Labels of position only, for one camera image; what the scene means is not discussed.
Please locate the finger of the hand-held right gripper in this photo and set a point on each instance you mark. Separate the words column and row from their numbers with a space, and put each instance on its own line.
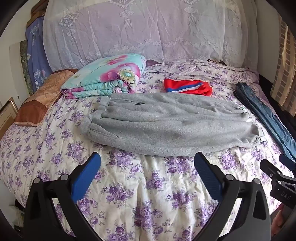
column 269, row 169
column 288, row 162

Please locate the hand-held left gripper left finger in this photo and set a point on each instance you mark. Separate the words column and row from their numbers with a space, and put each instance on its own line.
column 86, row 176

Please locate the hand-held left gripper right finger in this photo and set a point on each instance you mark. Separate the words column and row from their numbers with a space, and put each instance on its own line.
column 207, row 176

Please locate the grey sweatpants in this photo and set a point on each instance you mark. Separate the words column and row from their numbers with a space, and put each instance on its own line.
column 166, row 122

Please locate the person's right hand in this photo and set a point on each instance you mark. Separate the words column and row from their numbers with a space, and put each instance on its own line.
column 278, row 220

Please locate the blue jeans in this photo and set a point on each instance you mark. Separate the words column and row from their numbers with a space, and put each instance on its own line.
column 266, row 115

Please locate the purple floral bed sheet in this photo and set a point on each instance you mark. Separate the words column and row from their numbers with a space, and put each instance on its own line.
column 143, row 197

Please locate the red striped shorts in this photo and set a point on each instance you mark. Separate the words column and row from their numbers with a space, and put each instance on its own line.
column 187, row 87

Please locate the brown pillow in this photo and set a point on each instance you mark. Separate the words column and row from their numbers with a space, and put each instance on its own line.
column 41, row 97

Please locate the brick pattern curtain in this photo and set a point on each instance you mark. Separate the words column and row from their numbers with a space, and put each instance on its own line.
column 283, row 64

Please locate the floral teal folded quilt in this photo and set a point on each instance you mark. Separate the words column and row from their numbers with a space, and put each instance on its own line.
column 108, row 76

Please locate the blue patterned cloth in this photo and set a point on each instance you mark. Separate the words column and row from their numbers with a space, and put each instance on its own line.
column 35, row 58

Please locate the white lace cover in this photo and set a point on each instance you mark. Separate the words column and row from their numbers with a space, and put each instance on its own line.
column 148, row 32

